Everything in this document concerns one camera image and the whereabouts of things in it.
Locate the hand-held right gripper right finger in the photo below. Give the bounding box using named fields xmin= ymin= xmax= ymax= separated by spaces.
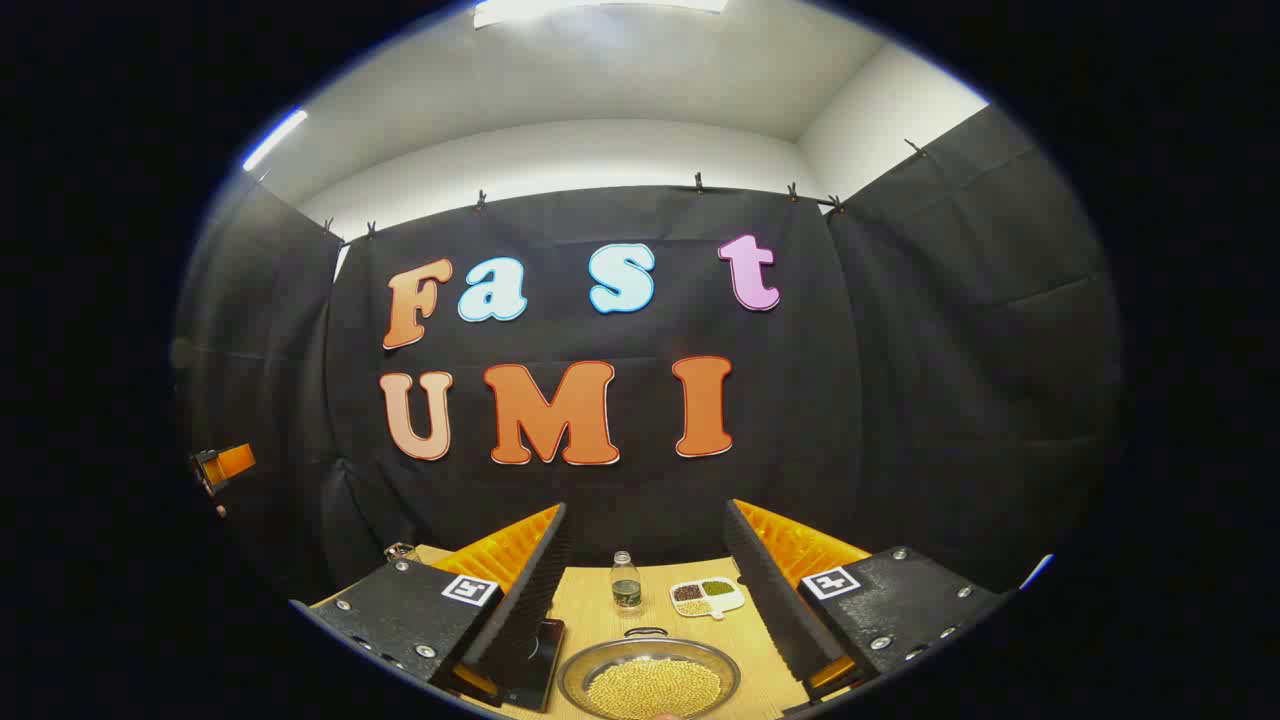
xmin=722 ymin=498 xmax=1009 ymax=703

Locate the pile of yellow soybeans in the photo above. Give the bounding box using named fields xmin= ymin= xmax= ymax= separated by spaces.
xmin=586 ymin=657 xmax=723 ymax=720

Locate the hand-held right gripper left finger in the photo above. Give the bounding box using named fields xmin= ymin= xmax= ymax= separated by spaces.
xmin=290 ymin=502 xmax=574 ymax=706

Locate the steel pot with black handles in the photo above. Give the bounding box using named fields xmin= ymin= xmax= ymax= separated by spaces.
xmin=557 ymin=627 xmax=742 ymax=720

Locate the ceiling light panel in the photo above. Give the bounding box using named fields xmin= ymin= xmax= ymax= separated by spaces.
xmin=472 ymin=0 xmax=729 ymax=29

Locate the white divided bean dish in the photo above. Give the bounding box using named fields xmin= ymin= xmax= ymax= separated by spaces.
xmin=670 ymin=578 xmax=748 ymax=620

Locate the black induction cooktop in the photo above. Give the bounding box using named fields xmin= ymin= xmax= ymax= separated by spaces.
xmin=500 ymin=618 xmax=567 ymax=713

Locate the clear plastic water bottle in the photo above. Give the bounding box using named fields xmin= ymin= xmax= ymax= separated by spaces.
xmin=611 ymin=551 xmax=643 ymax=612

